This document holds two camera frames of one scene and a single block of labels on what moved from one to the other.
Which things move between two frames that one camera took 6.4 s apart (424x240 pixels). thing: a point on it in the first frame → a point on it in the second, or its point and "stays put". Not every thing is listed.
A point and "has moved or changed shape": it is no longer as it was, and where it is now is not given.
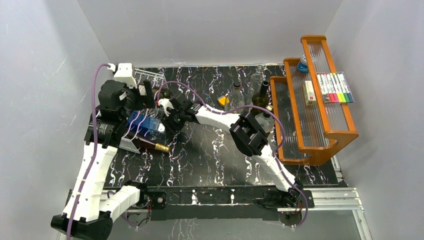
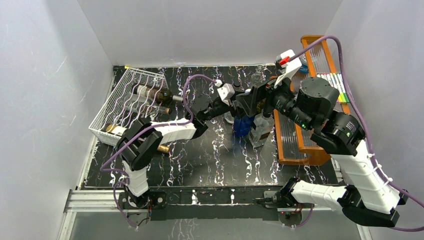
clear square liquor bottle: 266,121 stays put
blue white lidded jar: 302,65 stays put
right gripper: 167,121 → 248,100
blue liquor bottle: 149,123 has moved or changed shape
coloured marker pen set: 334,87 stays put
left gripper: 144,101 → 238,110
